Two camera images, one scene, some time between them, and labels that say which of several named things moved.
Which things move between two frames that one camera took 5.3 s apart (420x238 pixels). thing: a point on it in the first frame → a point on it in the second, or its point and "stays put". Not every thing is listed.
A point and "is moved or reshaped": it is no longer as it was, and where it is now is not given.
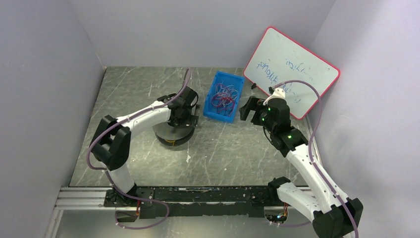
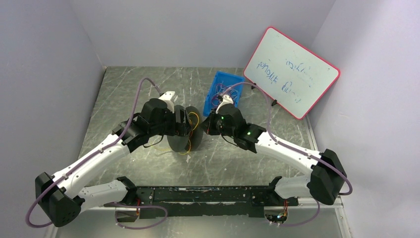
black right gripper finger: (251, 104) → (205, 124)
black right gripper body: (255, 110) → (213, 123)
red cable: (224, 99) stays put
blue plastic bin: (223, 78) stays put
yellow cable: (171, 142) is moved or reshaped
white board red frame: (279, 59) stays put
